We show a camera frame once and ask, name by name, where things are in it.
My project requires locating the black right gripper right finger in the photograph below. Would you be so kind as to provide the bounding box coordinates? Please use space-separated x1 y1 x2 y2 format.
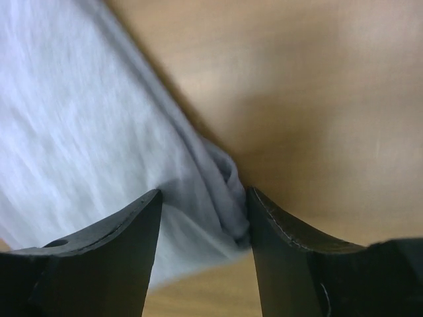
247 187 422 316

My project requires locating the grey tank top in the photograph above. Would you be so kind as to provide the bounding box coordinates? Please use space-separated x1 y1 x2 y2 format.
1 1 250 288

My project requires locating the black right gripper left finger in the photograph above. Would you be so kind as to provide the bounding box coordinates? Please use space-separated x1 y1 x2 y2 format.
1 190 163 316

